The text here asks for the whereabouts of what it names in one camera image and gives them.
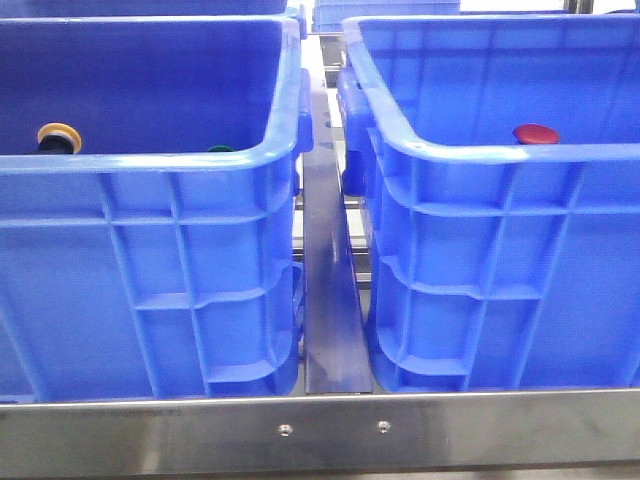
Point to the yellow push button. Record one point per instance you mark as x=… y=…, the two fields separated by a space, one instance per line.
x=59 y=138

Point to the blue bin with buttons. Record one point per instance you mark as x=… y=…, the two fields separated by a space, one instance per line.
x=145 y=267

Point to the red push button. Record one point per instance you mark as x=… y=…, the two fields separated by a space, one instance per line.
x=536 y=134

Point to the steel front rail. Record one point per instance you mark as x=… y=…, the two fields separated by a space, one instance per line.
x=349 y=433

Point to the blue bin behind source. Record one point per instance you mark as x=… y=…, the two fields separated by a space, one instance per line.
x=106 y=8

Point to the blue bin right rear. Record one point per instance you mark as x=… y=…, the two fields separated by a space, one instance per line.
x=327 y=16

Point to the green push button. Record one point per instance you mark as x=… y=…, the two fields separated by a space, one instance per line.
x=220 y=148

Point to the blue empty target bin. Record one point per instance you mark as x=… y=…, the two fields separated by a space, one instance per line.
x=497 y=265

